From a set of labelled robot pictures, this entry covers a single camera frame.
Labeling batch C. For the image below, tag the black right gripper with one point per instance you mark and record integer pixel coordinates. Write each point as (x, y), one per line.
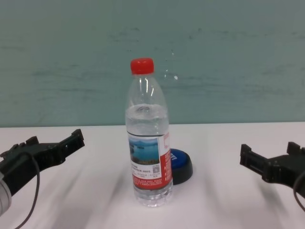
(283, 169)

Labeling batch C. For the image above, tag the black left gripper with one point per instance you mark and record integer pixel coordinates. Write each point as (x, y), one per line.
(21, 167)

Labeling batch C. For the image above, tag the blue push button black base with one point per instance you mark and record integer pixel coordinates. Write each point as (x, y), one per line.
(182, 164)

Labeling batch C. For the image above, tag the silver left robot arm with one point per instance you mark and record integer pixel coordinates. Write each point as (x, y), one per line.
(4, 195)

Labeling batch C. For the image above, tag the clear water bottle red cap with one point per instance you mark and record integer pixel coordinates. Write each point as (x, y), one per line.
(147, 133)

